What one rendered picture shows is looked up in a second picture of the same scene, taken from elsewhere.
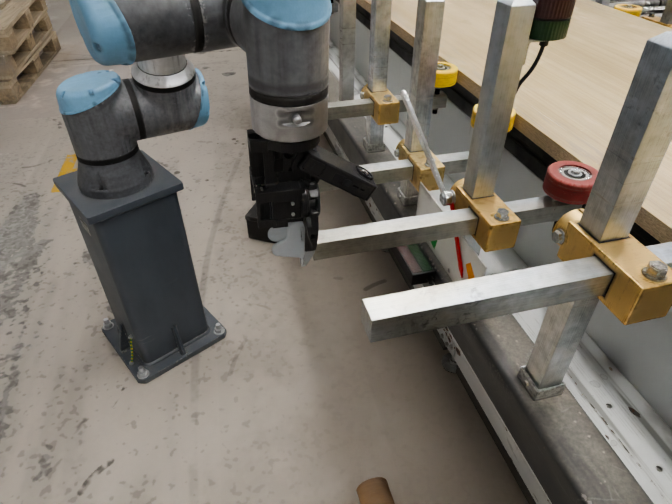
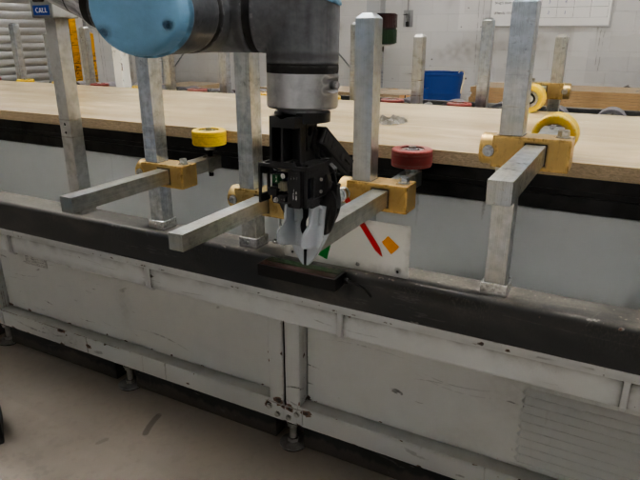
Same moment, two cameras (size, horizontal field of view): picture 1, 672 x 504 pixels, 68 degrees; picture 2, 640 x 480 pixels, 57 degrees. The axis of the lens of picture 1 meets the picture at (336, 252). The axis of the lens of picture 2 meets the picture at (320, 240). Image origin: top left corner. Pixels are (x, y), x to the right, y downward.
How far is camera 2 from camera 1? 0.62 m
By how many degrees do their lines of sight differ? 45
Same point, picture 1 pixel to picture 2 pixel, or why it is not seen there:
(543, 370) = (504, 266)
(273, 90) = (321, 58)
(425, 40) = (251, 80)
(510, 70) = (377, 67)
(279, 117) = (324, 84)
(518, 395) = (494, 300)
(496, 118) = (374, 107)
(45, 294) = not seen: outside the picture
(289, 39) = (333, 11)
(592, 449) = (559, 301)
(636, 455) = not seen: hidden behind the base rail
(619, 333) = (480, 259)
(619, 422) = not seen: hidden behind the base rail
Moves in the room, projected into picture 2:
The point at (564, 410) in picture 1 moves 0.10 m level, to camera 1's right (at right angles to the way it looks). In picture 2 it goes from (523, 293) to (547, 276)
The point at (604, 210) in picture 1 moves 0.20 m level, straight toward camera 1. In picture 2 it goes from (518, 113) to (610, 134)
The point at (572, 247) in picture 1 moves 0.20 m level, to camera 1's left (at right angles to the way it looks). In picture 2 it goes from (503, 150) to (433, 172)
